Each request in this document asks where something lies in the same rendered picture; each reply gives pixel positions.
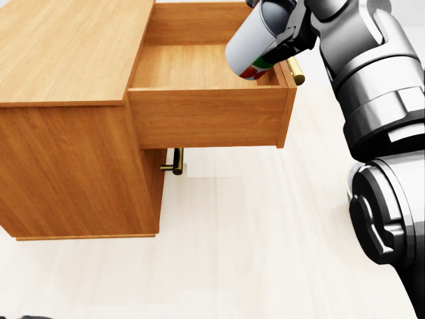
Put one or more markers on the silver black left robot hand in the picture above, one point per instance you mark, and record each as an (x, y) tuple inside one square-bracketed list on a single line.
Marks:
[(31, 317)]

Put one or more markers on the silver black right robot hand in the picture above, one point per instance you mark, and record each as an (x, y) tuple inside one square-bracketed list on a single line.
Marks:
[(352, 26)]

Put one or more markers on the white ketchup bottle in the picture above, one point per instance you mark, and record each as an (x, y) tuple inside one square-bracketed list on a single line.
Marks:
[(247, 46)]

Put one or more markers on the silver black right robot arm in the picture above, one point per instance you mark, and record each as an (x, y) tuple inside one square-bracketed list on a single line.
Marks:
[(385, 133)]

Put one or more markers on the open wooden drawer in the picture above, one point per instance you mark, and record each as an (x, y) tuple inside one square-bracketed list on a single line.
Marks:
[(206, 116)]

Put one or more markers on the closed wooden drawer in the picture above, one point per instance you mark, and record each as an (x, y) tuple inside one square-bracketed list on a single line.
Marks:
[(156, 199)]

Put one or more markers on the wooden cabinet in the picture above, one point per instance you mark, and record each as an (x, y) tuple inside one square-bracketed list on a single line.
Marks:
[(63, 133)]

